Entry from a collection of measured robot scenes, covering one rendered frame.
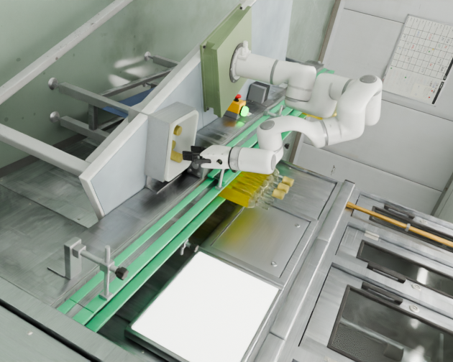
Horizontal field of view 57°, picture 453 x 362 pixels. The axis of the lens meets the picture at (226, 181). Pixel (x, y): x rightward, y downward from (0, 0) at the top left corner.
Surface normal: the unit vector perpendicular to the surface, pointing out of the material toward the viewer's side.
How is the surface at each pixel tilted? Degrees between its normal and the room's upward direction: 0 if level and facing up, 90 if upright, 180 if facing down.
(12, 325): 90
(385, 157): 90
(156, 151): 90
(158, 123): 90
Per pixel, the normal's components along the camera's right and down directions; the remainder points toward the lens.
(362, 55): -0.43, 0.41
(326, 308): 0.17, -0.84
